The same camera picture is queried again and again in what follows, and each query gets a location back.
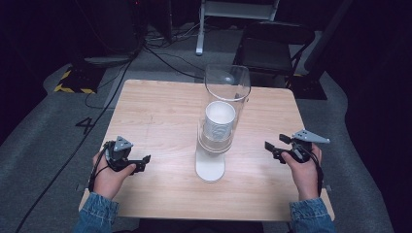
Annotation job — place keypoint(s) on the person's left hand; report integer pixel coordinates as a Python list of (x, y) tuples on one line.
[(108, 179)]

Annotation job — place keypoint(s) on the white desk frame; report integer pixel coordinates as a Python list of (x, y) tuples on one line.
[(233, 9)]

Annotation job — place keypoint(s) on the black chair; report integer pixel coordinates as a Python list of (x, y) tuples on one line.
[(268, 48)]

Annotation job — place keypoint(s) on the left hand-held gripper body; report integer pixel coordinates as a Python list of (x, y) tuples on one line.
[(117, 154)]

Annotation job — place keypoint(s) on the white paper cup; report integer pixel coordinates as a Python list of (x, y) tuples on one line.
[(220, 121)]

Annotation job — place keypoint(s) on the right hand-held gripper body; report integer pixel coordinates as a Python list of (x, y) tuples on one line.
[(302, 145)]

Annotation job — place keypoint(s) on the clear plastic cup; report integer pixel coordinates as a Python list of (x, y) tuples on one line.
[(210, 168)]

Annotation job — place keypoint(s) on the person's right hand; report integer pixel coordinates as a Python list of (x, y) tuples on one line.
[(304, 174)]

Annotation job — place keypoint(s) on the yellow black striped floor plate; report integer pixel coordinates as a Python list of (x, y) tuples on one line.
[(79, 81)]

